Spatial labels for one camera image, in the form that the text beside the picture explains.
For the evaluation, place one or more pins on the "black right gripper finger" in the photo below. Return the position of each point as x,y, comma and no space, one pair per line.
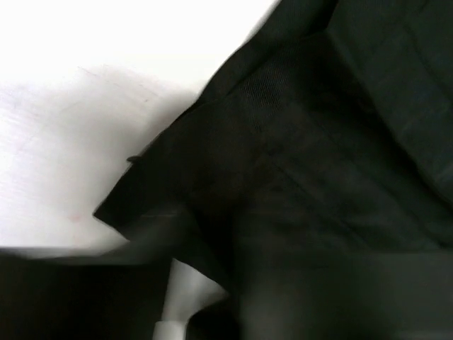
81,298

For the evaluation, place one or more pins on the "black pleated skirt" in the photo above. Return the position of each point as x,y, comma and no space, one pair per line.
315,170

